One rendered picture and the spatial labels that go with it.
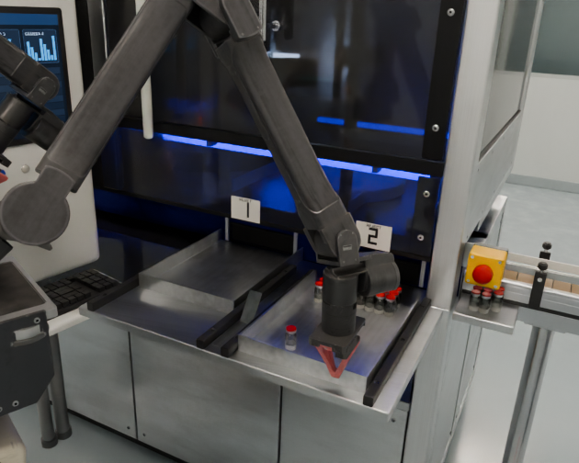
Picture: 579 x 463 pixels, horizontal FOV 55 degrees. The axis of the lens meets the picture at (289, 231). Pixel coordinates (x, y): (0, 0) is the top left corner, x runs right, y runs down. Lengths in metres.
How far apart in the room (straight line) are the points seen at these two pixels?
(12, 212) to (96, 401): 1.50
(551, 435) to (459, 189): 1.49
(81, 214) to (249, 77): 0.89
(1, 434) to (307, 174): 0.68
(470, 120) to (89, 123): 0.73
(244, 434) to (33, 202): 1.21
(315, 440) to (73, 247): 0.86
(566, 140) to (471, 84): 4.69
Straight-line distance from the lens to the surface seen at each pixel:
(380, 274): 0.92
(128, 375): 1.98
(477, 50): 1.16
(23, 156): 1.50
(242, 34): 0.81
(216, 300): 1.22
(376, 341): 1.15
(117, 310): 1.27
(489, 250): 1.27
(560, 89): 5.78
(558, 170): 5.89
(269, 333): 1.15
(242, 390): 1.69
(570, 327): 1.41
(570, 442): 2.51
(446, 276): 1.27
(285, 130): 0.84
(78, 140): 0.77
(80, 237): 1.64
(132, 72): 0.79
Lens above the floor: 1.49
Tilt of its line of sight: 21 degrees down
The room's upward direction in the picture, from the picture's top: 2 degrees clockwise
